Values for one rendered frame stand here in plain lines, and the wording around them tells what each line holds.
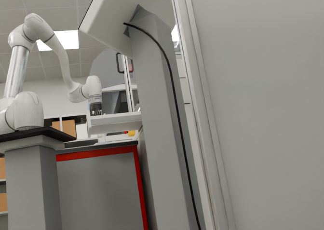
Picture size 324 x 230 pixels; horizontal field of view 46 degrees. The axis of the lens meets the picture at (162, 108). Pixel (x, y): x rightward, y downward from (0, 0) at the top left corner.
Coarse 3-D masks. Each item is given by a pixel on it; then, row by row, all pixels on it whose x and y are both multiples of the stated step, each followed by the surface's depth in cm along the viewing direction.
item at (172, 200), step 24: (144, 24) 147; (144, 48) 145; (168, 48) 151; (144, 72) 144; (168, 72) 144; (144, 96) 142; (168, 96) 138; (144, 120) 140; (168, 120) 136; (168, 144) 134; (168, 168) 133; (192, 168) 142; (168, 192) 132; (168, 216) 130; (192, 216) 131
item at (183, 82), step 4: (180, 80) 200; (184, 80) 201; (184, 84) 200; (184, 88) 199; (184, 92) 199; (188, 92) 199; (184, 96) 198; (188, 96) 199; (184, 100) 198; (188, 100) 198; (140, 128) 250; (136, 132) 268; (140, 132) 252; (132, 136) 290; (136, 136) 270
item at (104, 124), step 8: (128, 112) 234; (136, 112) 235; (96, 120) 229; (104, 120) 230; (112, 120) 231; (120, 120) 232; (128, 120) 233; (136, 120) 234; (96, 128) 236; (104, 128) 239; (112, 128) 242; (120, 128) 246; (128, 128) 250; (136, 128) 253
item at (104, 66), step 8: (104, 56) 340; (112, 56) 342; (120, 56) 343; (96, 64) 337; (104, 64) 338; (112, 64) 340; (120, 64) 341; (96, 72) 335; (104, 72) 336; (112, 72) 338; (104, 80) 334; (112, 80) 336; (120, 80) 337; (104, 88) 332; (112, 88) 334; (120, 88) 335; (88, 104) 401; (104, 136) 321; (112, 136) 322; (120, 136) 323
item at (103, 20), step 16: (96, 0) 136; (112, 0) 138; (128, 0) 145; (144, 0) 153; (160, 0) 161; (96, 16) 135; (112, 16) 142; (128, 16) 149; (160, 16) 167; (96, 32) 139; (112, 32) 146; (128, 32) 152; (112, 48) 151; (128, 48) 158
